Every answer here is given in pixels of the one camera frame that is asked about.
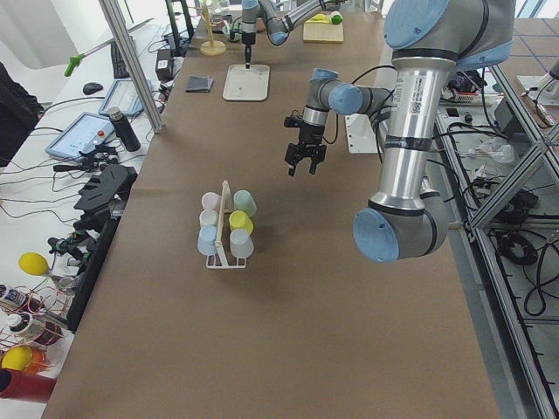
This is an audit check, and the teach pendant tablet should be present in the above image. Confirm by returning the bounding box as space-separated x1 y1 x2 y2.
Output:
45 113 114 161
98 79 143 117

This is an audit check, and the pink cup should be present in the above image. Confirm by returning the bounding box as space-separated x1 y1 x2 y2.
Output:
201 192 222 211

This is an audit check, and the aluminium frame post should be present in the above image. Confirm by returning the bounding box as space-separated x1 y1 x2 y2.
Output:
99 0 163 134

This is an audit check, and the green cup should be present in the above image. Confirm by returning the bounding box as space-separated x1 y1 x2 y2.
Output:
233 189 257 218

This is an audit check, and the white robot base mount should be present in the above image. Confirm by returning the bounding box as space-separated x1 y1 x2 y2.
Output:
345 113 390 154

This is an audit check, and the white wire cup rack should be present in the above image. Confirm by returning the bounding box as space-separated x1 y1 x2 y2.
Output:
205 180 248 270

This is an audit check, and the black computer mouse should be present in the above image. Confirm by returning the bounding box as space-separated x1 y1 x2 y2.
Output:
82 82 104 96

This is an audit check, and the cream rabbit tray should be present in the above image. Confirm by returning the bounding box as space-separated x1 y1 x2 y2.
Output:
222 65 270 101

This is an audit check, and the cream cup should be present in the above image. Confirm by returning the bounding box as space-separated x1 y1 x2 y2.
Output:
199 209 219 228

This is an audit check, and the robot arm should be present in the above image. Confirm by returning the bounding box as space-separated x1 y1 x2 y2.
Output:
241 0 342 69
285 1 515 262

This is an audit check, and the grey folded cloth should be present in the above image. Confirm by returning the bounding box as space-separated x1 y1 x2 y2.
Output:
185 75 214 93

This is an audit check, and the light blue cup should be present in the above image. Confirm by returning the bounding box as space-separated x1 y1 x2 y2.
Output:
197 225 217 257

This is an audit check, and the black power adapter box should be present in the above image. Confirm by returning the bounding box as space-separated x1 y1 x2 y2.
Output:
155 49 174 82

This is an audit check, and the yellow lemon toy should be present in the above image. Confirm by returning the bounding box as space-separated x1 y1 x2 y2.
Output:
18 252 49 276

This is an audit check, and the grey cup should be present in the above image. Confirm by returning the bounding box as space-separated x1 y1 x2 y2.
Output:
230 228 254 258

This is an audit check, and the person in black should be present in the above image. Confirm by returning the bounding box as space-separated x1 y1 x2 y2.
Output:
0 64 45 168

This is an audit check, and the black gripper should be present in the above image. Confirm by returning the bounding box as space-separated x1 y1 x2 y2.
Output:
284 115 327 176
242 31 254 70

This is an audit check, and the wooden mug tree stand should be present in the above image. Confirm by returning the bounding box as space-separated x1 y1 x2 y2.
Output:
200 1 226 57

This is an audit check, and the wooden cutting board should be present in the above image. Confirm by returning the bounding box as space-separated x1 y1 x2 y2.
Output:
302 21 344 44

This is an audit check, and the black water bottle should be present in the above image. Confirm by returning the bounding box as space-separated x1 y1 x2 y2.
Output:
107 106 141 152

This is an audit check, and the yellow cup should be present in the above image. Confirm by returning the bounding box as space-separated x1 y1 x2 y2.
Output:
229 210 253 235

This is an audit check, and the black keyboard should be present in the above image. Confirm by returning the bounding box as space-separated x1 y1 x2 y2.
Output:
110 41 129 79

